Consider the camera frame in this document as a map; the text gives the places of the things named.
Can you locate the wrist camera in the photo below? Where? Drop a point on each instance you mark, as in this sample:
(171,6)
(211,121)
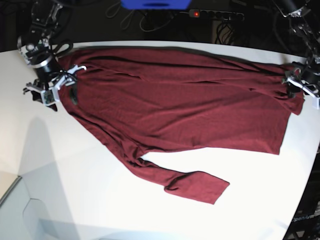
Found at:
(50,97)
(316,103)

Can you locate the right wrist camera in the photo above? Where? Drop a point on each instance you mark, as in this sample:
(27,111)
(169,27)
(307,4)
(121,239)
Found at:
(50,97)

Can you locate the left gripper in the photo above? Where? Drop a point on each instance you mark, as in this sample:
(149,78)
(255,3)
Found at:
(303,77)

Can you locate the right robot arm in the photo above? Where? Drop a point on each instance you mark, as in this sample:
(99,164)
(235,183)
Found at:
(37,50)

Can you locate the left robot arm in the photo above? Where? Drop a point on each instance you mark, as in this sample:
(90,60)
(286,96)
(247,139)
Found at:
(304,21)

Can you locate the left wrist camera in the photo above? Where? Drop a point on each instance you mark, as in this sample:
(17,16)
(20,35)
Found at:
(316,103)

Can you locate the blue box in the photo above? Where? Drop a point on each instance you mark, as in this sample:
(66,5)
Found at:
(155,4)

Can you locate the dark red t-shirt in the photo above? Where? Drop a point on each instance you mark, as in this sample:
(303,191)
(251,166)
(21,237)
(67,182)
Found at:
(141,100)

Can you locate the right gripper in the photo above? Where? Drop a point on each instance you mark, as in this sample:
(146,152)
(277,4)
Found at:
(56,80)

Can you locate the black power strip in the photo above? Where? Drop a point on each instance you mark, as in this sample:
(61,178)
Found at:
(216,15)

